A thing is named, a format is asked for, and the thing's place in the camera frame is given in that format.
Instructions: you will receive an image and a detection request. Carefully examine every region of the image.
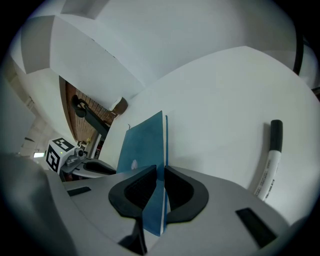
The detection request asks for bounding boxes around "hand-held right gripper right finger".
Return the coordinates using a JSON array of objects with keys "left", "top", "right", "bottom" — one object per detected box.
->
[{"left": 149, "top": 164, "right": 291, "bottom": 256}]

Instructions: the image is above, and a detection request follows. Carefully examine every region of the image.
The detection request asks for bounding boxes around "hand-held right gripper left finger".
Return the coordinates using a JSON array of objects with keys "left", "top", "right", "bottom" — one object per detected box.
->
[{"left": 62, "top": 164, "right": 158, "bottom": 256}]

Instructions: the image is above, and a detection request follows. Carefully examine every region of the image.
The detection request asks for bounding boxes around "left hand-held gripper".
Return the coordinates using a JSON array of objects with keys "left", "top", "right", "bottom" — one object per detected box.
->
[{"left": 45, "top": 137, "right": 117, "bottom": 179}]

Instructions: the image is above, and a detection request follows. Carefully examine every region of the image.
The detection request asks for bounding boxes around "blue notebook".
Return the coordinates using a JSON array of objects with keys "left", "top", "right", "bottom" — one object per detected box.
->
[{"left": 116, "top": 110, "right": 170, "bottom": 237}]

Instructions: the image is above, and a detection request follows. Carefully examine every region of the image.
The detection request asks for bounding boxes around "black and white marker pen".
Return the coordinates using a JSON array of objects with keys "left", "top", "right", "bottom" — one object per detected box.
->
[{"left": 253, "top": 119, "right": 284, "bottom": 202}]

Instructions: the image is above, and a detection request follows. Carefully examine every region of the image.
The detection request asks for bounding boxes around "black stand pole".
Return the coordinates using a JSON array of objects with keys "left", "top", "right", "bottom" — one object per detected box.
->
[{"left": 292, "top": 34, "right": 310, "bottom": 76}]

